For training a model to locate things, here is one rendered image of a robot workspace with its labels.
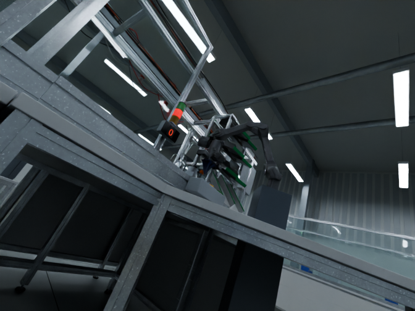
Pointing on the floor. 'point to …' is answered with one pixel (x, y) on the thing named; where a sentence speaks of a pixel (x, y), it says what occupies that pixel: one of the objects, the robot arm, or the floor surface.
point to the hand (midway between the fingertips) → (206, 168)
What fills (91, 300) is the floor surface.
